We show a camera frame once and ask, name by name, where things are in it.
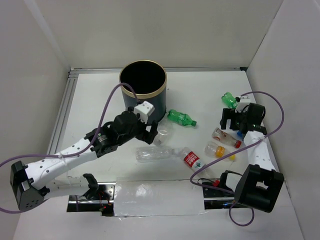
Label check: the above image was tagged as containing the dark blue gold-rimmed bin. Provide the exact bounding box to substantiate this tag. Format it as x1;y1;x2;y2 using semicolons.
119;60;167;126

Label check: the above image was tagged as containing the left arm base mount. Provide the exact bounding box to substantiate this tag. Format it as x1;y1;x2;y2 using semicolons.
66;173;116;217

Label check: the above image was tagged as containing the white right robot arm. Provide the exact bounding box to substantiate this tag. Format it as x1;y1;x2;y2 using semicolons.
218;97;284;213

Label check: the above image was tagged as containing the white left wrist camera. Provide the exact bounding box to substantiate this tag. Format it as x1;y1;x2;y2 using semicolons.
133;101;155;124

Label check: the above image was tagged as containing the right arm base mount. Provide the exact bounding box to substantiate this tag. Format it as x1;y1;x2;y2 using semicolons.
197;178;234;210

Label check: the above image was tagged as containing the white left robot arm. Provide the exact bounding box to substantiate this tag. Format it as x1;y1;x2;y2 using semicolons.
10;101;158;212

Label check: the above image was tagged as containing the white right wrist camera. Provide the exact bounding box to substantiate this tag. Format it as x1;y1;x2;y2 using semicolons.
235;95;252;113

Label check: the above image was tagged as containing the clear bottle red cap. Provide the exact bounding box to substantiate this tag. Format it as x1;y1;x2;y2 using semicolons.
211;127;242;149

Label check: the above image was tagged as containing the green bottle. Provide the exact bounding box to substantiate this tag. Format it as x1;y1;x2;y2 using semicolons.
167;109;197;127
221;91;238;109

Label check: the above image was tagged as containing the clear bottle red white label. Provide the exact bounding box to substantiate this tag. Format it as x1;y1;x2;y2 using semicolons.
178;147;214;179

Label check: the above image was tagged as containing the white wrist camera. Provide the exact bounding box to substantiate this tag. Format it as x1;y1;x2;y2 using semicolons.
235;95;252;113
133;101;155;124

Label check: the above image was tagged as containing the clear jar with metal lid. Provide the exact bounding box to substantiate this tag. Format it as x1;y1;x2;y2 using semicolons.
153;119;174;146

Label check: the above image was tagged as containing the clear crushed plastic bottle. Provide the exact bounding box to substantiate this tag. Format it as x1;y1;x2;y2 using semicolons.
135;146;179;163

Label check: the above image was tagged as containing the clear bottle orange cap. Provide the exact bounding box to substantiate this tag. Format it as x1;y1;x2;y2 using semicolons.
204;141;231;159

